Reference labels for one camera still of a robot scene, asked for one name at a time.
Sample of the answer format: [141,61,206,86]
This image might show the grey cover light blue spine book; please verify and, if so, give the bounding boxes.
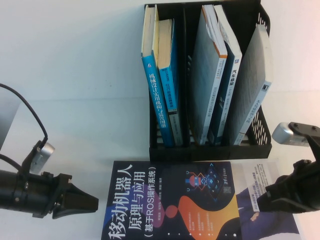
[224,24,273,146]

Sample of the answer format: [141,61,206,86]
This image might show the black right camera mount bracket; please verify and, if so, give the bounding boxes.
[288,121,320,164]

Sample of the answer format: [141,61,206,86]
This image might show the white intelligent systems magazine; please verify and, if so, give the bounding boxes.
[233,156,302,240]

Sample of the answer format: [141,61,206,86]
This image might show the white spine automotive book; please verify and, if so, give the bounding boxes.
[208,5,243,146]

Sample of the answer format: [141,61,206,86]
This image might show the dark mobile robot ROS book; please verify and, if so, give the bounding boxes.
[100,159,245,240]

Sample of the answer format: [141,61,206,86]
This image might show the grey book orange white spine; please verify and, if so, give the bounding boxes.
[188,4,228,146]

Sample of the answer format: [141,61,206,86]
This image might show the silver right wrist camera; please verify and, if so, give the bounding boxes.
[271,122,311,149]

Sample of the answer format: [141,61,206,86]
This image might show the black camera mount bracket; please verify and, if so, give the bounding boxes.
[21,139,49,176]
[288,121,320,164]

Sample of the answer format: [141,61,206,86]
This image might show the black camera cable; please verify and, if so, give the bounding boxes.
[0,83,49,145]
[0,153,23,176]

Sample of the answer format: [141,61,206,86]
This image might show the blue paperback yellowed pages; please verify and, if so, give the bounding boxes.
[156,19,185,147]

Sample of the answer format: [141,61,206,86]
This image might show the blue hardcover mechanical design book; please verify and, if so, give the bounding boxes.
[140,6,176,148]

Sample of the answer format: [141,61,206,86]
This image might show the black left camera mount bracket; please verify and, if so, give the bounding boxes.
[21,139,49,176]

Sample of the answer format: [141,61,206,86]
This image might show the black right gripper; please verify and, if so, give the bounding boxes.
[255,159,320,216]

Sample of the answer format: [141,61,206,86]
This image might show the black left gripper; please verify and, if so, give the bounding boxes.
[33,171,100,221]

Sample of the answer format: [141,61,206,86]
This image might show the black plastic book stand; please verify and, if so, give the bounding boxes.
[143,0,273,162]

